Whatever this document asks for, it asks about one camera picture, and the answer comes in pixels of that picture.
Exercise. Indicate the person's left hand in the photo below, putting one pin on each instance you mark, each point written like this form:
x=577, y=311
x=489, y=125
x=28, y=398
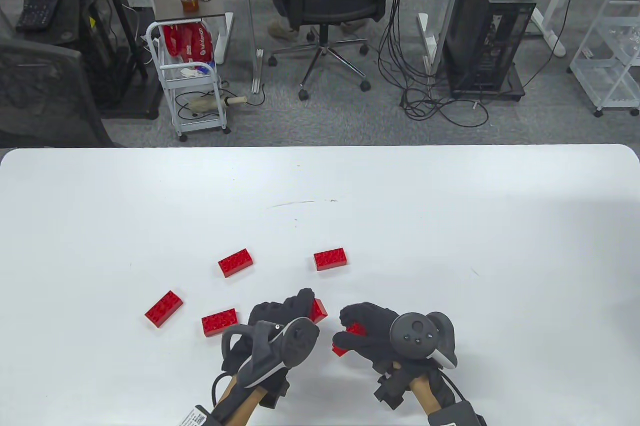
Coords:
x=280, y=311

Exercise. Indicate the person's right hand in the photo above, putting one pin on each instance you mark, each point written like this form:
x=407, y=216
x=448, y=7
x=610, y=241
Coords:
x=372, y=331

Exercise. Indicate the single red toy brick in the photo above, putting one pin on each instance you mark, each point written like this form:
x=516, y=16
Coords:
x=218, y=321
x=318, y=310
x=330, y=259
x=341, y=349
x=235, y=262
x=163, y=308

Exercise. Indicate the person's left forearm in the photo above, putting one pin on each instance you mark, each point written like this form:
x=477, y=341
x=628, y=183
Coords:
x=245, y=406

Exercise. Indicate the black forearm sensor box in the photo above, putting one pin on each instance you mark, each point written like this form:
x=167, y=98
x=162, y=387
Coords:
x=197, y=416
x=457, y=416

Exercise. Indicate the person's right forearm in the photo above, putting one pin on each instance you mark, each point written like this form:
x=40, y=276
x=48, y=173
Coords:
x=425, y=393

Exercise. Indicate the grey handheld controller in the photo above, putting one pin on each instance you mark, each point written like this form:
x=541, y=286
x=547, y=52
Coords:
x=300, y=341
x=415, y=336

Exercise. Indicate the white rolling cart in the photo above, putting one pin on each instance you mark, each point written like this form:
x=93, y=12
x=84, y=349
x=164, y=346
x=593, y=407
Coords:
x=200, y=122

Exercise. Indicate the cream handheld brush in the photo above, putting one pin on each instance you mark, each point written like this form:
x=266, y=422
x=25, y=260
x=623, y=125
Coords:
x=207, y=105

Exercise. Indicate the black pole stand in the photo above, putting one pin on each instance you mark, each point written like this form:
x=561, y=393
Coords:
x=132, y=104

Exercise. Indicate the white crumpled packet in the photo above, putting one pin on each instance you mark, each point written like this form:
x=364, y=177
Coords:
x=195, y=70

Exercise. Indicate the black computer dolly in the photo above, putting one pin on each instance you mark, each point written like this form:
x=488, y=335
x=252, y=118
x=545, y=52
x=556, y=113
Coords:
x=500, y=93

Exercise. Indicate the red plastic bag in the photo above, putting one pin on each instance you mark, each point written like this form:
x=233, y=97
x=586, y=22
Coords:
x=187, y=44

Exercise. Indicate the black swivel office chair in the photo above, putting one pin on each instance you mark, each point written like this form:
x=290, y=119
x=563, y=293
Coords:
x=335, y=1

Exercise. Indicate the black mesh office chair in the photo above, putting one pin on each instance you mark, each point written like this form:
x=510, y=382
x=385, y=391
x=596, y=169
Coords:
x=45, y=96

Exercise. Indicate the brown side table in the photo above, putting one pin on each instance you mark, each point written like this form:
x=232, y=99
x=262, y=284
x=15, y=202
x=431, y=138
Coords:
x=170, y=1

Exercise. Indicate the black computer tower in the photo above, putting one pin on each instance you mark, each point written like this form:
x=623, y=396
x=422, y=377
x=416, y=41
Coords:
x=487, y=21

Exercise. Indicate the white desk leg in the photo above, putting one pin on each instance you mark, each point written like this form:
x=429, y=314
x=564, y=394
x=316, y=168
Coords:
x=550, y=31

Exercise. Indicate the black keyboard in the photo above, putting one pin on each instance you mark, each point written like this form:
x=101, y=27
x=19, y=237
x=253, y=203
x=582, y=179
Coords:
x=40, y=1

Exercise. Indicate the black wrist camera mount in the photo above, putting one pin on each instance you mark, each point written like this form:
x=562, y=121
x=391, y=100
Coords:
x=392, y=388
x=275, y=393

